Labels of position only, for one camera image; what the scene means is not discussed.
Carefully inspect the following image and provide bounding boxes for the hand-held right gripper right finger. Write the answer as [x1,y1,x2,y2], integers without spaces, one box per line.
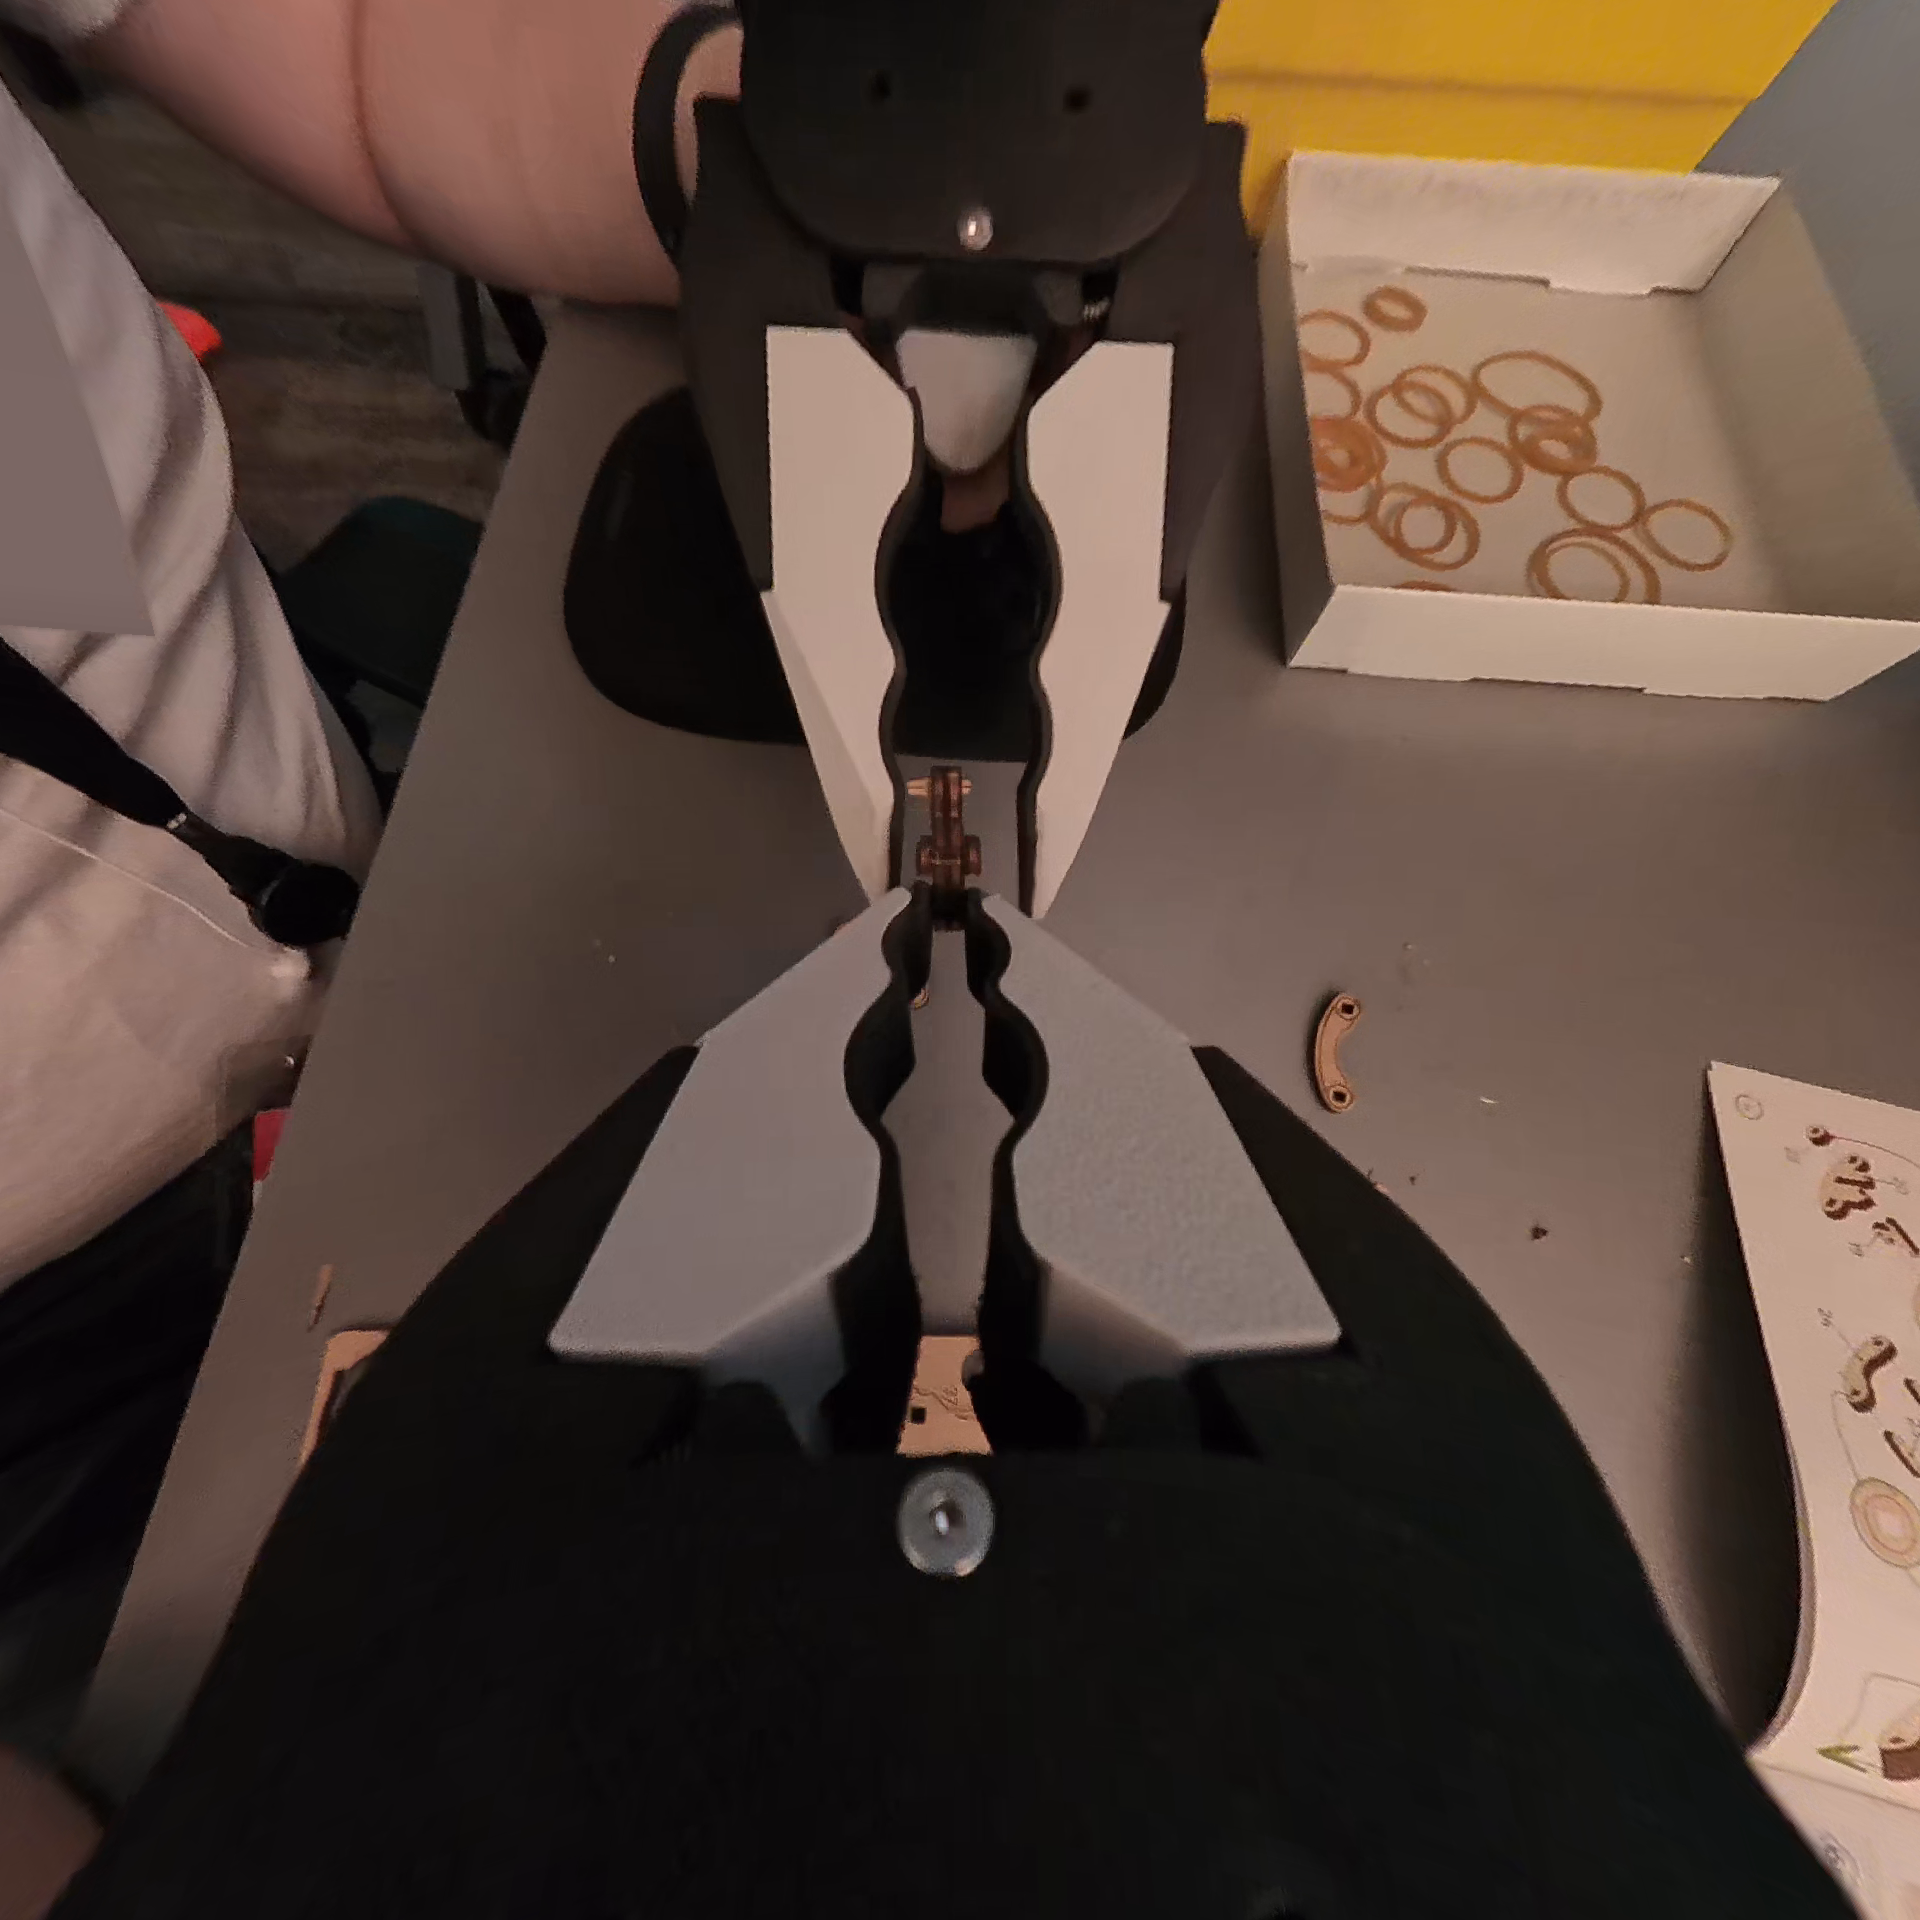
[968,884,1345,1448]

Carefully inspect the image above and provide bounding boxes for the white cardboard box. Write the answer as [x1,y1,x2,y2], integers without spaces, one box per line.
[1258,150,1920,704]

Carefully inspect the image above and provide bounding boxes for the white instruction booklet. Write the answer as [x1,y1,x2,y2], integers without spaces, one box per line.
[1707,1060,1920,1920]

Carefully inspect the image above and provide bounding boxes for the person's right forearm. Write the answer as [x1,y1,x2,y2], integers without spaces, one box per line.
[0,1739,114,1920]

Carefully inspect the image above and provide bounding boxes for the person's left hand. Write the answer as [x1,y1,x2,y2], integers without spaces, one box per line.
[356,0,695,306]

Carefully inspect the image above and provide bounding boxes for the small wooden model assembly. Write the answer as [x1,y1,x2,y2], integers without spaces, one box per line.
[908,765,992,933]

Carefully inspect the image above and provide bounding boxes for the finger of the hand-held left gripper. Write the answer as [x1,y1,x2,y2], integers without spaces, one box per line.
[759,324,921,904]
[1025,339,1186,920]

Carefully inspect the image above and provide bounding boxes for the wooden laser-cut parts sheet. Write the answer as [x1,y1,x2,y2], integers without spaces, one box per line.
[300,1323,994,1464]

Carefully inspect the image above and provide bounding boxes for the black badge reel with strap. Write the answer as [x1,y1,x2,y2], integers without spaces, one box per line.
[0,638,366,950]

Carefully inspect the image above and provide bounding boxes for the pile of tan rubber bands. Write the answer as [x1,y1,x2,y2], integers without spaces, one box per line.
[1296,285,1738,605]

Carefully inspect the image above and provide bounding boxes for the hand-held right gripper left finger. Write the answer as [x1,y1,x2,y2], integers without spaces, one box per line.
[547,884,923,1453]

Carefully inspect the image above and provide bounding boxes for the yellow panel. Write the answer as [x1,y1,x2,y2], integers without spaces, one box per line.
[1200,0,1841,176]

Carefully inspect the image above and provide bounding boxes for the person's dark trousers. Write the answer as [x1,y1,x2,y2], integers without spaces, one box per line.
[0,1140,266,1802]

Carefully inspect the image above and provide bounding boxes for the person's left forearm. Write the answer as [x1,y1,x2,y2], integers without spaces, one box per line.
[82,0,390,203]

